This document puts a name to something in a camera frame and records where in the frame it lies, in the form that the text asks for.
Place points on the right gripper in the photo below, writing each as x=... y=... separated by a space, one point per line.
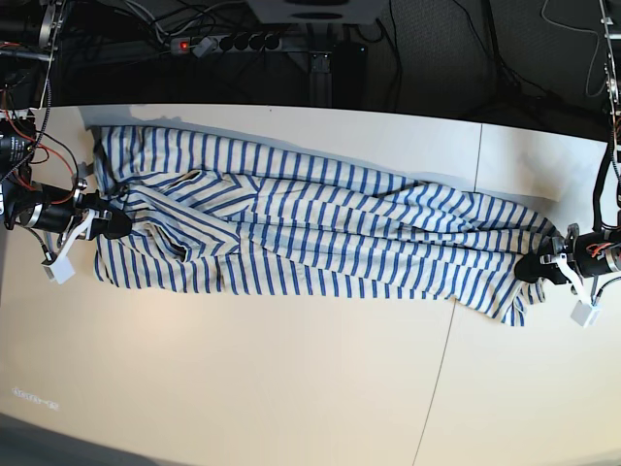
x=49 y=209

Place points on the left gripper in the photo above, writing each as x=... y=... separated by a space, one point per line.
x=573 y=259

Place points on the blue white striped T-shirt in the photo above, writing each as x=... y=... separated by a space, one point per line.
x=212 y=214

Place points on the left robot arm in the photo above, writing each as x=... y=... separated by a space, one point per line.
x=609 y=35

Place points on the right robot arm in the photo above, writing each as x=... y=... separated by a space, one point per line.
x=30 y=32

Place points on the black power strip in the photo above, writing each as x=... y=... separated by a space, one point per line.
x=232 y=43

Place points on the aluminium table leg profile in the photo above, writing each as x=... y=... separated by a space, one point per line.
x=320 y=80

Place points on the black power adapter box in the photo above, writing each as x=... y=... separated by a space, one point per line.
x=349 y=61

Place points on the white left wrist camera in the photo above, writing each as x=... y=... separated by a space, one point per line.
x=585 y=315

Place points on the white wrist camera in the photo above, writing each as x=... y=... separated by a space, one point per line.
x=585 y=315
x=60 y=270

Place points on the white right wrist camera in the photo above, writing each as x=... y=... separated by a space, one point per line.
x=60 y=270

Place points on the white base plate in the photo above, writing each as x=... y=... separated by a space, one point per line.
x=317 y=11

